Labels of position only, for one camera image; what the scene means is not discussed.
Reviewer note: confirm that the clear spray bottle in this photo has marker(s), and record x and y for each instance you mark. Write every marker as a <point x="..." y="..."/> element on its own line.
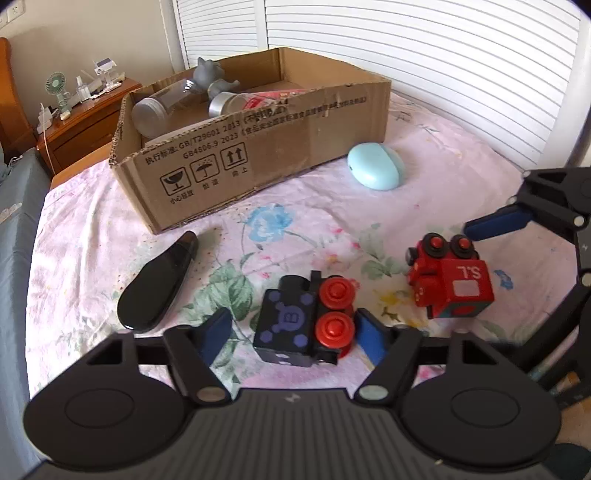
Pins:
<point x="83" y="90"/>

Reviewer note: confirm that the black toy train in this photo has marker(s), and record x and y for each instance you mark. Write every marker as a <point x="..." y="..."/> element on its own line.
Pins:
<point x="306" y="321"/>

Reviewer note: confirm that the small green desk fan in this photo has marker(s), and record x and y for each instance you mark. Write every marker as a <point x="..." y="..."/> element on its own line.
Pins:
<point x="55" y="85"/>

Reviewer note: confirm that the empty clear plastic jar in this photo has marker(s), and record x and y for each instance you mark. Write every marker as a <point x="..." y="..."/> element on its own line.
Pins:
<point x="151" y="115"/>

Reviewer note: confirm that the black glasses case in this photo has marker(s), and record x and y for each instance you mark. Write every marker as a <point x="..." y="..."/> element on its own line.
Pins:
<point x="146" y="299"/>

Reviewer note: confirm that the blue bed sheet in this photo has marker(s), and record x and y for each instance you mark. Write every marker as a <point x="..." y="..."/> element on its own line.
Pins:
<point x="24" y="185"/>

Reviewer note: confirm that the red card pack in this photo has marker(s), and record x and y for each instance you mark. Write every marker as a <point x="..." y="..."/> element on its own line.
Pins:
<point x="278" y="95"/>

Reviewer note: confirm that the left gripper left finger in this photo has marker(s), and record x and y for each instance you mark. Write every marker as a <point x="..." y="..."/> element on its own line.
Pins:
<point x="191" y="352"/>

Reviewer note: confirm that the light blue egg-shaped object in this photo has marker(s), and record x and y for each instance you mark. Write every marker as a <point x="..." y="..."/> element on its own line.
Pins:
<point x="376" y="166"/>

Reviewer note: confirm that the wooden bed headboard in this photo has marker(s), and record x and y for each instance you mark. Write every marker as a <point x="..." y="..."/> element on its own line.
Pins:
<point x="17" y="134"/>

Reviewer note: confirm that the wooden nightstand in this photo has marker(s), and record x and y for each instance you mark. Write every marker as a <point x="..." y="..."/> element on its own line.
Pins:
<point x="91" y="125"/>

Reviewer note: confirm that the grey plush toy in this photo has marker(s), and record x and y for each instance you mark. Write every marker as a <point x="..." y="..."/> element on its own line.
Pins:
<point x="210" y="77"/>

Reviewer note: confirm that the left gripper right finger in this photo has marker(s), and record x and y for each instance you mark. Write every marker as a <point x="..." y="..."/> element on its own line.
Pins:
<point x="393" y="352"/>

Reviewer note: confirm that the jar with red label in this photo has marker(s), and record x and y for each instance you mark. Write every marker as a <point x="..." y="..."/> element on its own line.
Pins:
<point x="227" y="103"/>

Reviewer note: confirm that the red toy train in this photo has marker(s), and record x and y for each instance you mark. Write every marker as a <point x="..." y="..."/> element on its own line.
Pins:
<point x="448" y="277"/>

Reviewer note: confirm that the white louvered closet doors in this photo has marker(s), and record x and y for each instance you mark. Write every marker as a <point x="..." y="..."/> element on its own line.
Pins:
<point x="515" y="73"/>

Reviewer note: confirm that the cardboard box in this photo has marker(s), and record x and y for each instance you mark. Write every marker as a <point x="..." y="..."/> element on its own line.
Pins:
<point x="211" y="163"/>

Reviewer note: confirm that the white phone stand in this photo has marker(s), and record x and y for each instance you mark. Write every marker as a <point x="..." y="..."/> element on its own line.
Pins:
<point x="105" y="69"/>

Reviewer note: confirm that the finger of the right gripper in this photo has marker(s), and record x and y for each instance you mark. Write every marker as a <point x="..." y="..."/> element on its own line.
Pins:
<point x="505" y="220"/>

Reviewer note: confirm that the floral pink tablecloth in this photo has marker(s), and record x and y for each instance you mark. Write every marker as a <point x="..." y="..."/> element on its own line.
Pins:
<point x="90" y="244"/>

